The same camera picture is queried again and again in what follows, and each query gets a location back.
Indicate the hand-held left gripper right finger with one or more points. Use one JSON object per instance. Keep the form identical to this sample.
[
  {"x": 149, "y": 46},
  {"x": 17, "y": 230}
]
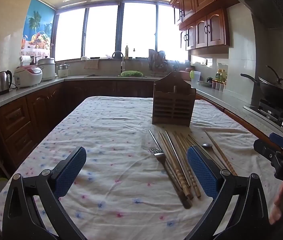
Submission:
[{"x": 202, "y": 172}]

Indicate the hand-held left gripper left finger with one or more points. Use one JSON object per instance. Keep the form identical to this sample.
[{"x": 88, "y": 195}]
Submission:
[{"x": 71, "y": 170}]

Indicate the pile of wooden chopsticks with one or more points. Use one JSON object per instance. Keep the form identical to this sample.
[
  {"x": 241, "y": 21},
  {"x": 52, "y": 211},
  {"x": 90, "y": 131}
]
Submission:
[{"x": 181, "y": 180}]

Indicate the wooden chopstick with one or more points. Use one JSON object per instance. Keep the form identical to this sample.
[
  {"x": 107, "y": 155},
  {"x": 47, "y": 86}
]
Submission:
[{"x": 219, "y": 152}]

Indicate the steel spoon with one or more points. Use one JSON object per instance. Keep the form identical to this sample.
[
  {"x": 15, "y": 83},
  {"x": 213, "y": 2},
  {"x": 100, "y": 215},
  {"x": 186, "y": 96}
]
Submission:
[{"x": 207, "y": 145}]

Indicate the steel chopstick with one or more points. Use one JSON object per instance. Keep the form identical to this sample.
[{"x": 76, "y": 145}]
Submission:
[
  {"x": 172, "y": 145},
  {"x": 154, "y": 138}
]

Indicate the steel fork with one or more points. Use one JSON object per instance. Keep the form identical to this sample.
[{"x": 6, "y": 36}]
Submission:
[{"x": 156, "y": 155}]

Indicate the wooden utensil holder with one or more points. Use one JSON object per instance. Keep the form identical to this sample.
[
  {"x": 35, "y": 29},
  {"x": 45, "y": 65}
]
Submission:
[{"x": 172, "y": 102}]

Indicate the gas stove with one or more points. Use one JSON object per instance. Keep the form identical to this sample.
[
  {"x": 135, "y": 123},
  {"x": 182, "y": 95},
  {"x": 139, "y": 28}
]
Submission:
[{"x": 269, "y": 110}]

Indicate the black wok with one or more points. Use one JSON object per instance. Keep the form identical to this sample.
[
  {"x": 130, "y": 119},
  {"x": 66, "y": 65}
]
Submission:
[{"x": 276, "y": 92}]

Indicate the floral white tablecloth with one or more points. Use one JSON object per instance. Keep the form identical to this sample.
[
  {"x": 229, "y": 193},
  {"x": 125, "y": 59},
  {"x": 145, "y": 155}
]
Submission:
[{"x": 106, "y": 135}]

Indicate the wooden lower cabinets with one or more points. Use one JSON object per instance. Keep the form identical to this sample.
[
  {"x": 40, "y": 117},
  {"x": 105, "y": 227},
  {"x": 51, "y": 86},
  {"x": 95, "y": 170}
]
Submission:
[{"x": 31, "y": 115}]

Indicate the wooden cabinets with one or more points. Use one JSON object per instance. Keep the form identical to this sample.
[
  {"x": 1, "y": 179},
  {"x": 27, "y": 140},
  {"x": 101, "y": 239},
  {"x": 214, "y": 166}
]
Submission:
[
  {"x": 31, "y": 115},
  {"x": 206, "y": 27}
]

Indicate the white spice jars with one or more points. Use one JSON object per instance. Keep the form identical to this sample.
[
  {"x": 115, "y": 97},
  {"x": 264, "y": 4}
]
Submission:
[{"x": 218, "y": 85}]

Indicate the cooking oil bottles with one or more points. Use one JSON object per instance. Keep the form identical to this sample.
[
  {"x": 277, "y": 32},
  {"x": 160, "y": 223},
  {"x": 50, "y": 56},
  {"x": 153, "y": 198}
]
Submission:
[{"x": 221, "y": 75}]

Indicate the shallow bowl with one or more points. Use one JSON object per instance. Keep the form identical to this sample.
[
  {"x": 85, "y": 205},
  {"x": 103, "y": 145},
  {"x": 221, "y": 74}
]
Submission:
[{"x": 204, "y": 83}]

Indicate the small white stew pot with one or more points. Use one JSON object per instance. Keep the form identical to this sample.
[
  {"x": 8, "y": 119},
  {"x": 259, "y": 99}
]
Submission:
[{"x": 63, "y": 71}]

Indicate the pink white rice cooker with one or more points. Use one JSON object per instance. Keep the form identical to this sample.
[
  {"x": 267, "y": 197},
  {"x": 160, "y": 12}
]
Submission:
[{"x": 29, "y": 76}]

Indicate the pink basin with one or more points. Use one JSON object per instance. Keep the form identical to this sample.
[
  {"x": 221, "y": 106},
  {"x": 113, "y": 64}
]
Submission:
[{"x": 188, "y": 69}]

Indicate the large white cooker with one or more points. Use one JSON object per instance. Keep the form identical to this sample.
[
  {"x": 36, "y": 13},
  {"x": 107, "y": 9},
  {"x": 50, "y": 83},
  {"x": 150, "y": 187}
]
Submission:
[{"x": 47, "y": 68}]

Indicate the hanging dish cloth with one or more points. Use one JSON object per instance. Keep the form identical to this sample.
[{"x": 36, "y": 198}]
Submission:
[{"x": 91, "y": 64}]

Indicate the steel electric kettle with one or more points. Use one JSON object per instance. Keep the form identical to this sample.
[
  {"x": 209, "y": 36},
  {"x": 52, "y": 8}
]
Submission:
[{"x": 3, "y": 83}]

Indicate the green colander basket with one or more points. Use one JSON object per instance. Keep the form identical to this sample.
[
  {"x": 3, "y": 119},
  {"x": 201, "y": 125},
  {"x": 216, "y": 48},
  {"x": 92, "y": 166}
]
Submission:
[{"x": 131, "y": 73}]

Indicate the paper towel roll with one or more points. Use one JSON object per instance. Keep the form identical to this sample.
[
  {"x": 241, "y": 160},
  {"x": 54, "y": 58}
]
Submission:
[{"x": 26, "y": 60}]

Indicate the dish rack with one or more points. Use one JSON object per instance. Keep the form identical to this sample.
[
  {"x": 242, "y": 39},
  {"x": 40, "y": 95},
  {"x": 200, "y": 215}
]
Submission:
[{"x": 157, "y": 62}]

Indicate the curved steel faucet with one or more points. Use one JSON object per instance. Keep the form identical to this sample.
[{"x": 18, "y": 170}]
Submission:
[{"x": 122, "y": 62}]

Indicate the wooden upper cabinets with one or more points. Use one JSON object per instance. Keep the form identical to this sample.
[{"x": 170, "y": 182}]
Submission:
[{"x": 206, "y": 27}]

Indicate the kitchen window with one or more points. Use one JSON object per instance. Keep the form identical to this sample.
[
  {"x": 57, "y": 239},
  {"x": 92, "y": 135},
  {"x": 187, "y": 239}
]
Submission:
[{"x": 101, "y": 32}]

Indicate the tropical fruit wall poster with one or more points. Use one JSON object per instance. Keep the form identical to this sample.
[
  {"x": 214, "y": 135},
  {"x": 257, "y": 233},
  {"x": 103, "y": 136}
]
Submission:
[{"x": 39, "y": 27}]

